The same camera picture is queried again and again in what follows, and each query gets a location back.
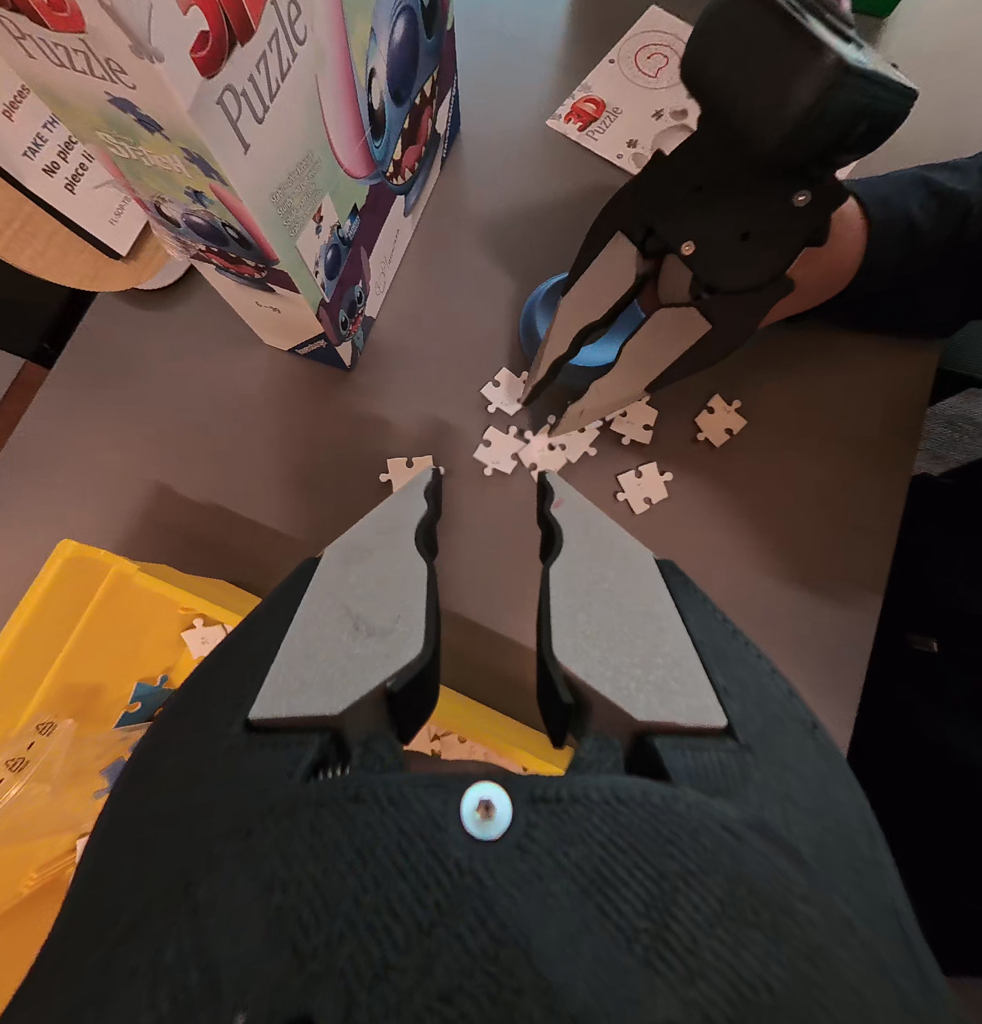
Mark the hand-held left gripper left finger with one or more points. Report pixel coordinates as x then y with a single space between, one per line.
355 616

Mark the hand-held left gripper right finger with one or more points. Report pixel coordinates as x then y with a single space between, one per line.
619 632

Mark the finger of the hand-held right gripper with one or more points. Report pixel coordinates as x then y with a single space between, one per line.
659 352
599 296

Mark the white puzzle pieces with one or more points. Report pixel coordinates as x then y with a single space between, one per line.
643 488

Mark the mixed puzzle piece pile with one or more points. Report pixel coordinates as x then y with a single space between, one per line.
203 638

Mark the yellow plastic bin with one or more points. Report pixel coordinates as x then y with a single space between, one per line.
99 624

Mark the person's right forearm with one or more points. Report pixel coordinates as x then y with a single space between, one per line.
923 240

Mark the blue round puzzle stand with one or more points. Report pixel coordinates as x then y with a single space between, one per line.
543 312

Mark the cartoon printed puzzle box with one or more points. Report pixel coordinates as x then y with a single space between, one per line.
299 160

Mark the person's right hand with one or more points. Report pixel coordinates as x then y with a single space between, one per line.
835 256

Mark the white instruction leaflet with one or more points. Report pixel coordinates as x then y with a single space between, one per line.
619 88

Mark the dark bag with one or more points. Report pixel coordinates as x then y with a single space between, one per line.
931 680

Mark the clear plastic bag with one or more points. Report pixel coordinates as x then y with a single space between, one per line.
35 792

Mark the dark chair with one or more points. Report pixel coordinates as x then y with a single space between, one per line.
27 312

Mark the wooden stand with white sign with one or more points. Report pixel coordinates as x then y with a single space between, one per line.
51 160

